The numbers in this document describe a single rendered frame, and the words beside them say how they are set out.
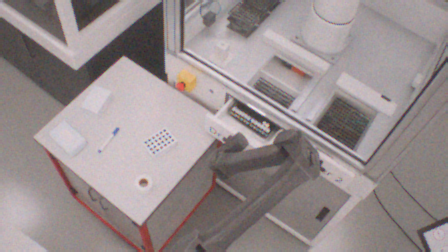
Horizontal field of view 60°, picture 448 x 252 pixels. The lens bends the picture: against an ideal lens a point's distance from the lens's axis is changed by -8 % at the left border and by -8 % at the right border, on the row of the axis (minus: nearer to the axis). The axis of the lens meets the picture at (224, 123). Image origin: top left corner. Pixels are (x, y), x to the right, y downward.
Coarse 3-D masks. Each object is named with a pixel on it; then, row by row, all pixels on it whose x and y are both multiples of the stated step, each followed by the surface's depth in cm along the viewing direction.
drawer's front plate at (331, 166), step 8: (320, 152) 157; (328, 160) 155; (328, 168) 158; (336, 168) 155; (344, 168) 154; (328, 176) 162; (336, 176) 159; (344, 176) 155; (352, 176) 153; (336, 184) 162; (344, 184) 159
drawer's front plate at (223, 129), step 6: (210, 114) 162; (210, 120) 162; (216, 120) 161; (210, 126) 165; (216, 126) 163; (222, 126) 160; (228, 126) 160; (210, 132) 169; (216, 132) 166; (222, 132) 163; (228, 132) 160; (234, 132) 159; (252, 144) 157
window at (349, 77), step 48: (192, 0) 144; (240, 0) 130; (288, 0) 118; (336, 0) 108; (384, 0) 99; (432, 0) 91; (192, 48) 165; (240, 48) 147; (288, 48) 132; (336, 48) 120; (384, 48) 109; (432, 48) 99; (288, 96) 149; (336, 96) 134; (384, 96) 121; (336, 144) 151
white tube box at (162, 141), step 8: (152, 136) 170; (160, 136) 170; (168, 136) 170; (144, 144) 167; (152, 144) 169; (160, 144) 168; (168, 144) 168; (176, 144) 171; (152, 152) 166; (160, 152) 167
